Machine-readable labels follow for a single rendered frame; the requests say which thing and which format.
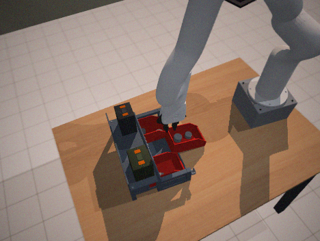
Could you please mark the red bin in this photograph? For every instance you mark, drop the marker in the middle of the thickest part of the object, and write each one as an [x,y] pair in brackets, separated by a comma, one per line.
[151,126]
[168,163]
[196,140]

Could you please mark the dark grey tool case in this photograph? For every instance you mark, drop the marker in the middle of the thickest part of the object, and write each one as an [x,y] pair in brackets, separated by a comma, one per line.
[126,118]

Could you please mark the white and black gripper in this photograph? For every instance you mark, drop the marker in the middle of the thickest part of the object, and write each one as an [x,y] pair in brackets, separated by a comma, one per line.
[171,115]

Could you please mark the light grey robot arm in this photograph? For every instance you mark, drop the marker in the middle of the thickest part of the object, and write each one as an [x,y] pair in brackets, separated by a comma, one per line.
[301,33]

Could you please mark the olive green tool case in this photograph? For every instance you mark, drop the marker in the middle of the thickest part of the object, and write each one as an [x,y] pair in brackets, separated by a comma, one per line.
[140,162]

